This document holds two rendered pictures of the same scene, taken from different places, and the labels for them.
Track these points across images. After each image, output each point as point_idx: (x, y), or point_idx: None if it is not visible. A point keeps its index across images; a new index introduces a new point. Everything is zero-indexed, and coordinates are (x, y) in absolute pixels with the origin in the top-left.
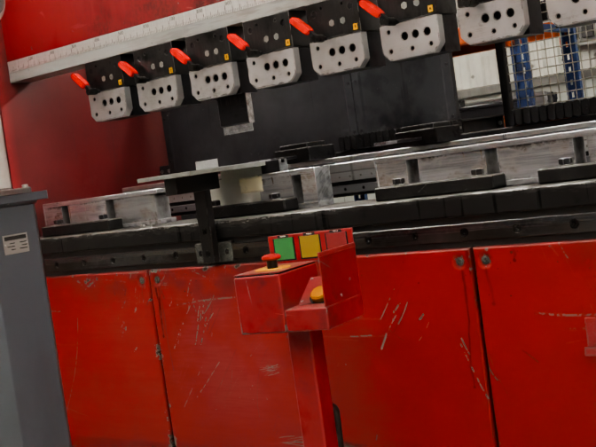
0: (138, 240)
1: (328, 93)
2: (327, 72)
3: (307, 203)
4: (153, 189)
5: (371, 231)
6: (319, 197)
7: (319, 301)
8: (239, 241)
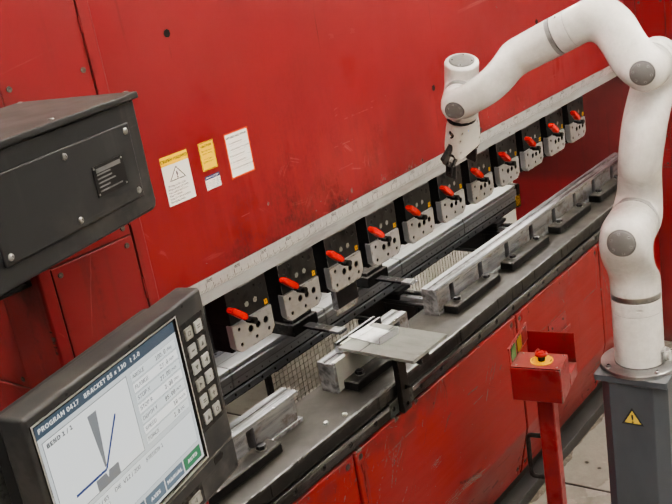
0: (347, 432)
1: None
2: (417, 239)
3: None
4: (295, 392)
5: (479, 330)
6: None
7: None
8: (412, 383)
